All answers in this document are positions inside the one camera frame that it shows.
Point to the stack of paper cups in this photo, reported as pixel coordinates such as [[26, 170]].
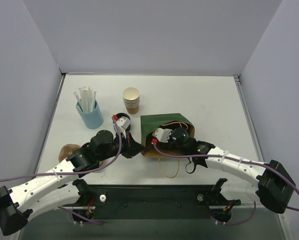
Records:
[[131, 99]]

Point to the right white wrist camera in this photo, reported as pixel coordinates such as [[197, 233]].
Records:
[[162, 134]]

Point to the blue straw holder cup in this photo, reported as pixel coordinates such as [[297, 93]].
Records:
[[93, 119]]

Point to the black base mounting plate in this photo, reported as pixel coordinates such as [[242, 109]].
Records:
[[154, 202]]

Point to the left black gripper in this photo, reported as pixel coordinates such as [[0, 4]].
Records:
[[129, 144]]

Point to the stack of black lids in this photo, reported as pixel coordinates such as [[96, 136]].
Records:
[[125, 120]]

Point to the green paper bag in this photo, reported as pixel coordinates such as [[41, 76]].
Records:
[[149, 123]]

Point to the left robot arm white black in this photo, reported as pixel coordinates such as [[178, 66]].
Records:
[[63, 184]]

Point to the white wrapped straws bundle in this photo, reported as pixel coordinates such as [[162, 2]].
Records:
[[86, 99]]

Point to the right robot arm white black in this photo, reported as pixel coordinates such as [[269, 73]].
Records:
[[265, 183]]

